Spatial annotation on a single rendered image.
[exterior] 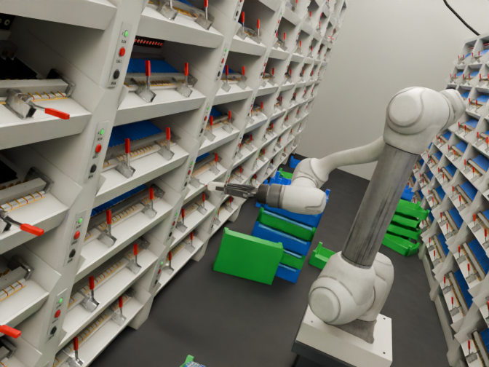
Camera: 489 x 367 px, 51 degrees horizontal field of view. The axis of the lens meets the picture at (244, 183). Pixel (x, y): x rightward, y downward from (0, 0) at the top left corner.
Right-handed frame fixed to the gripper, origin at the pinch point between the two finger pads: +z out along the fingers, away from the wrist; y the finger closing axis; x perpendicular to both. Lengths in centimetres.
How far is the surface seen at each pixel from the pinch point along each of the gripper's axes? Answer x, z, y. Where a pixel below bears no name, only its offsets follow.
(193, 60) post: 46, 4, -27
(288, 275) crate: -57, -25, 62
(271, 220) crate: -29, -14, 62
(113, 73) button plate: 43, -3, -94
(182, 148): 18.1, 5.1, -28.1
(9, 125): 36, -1, -120
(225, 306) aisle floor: -55, -5, 13
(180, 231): -19.8, 12.8, -1.8
